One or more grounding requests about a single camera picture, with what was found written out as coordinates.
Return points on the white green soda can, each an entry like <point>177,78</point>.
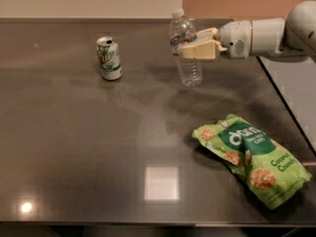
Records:
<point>108,54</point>

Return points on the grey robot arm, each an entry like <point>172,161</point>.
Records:
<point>270,38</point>

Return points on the green rice chips bag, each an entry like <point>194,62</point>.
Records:
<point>269,170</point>

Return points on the clear plastic water bottle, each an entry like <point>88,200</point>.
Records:
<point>182,35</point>

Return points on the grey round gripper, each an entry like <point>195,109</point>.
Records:
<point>234,39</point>

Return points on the grey side table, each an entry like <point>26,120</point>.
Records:
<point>295,79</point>

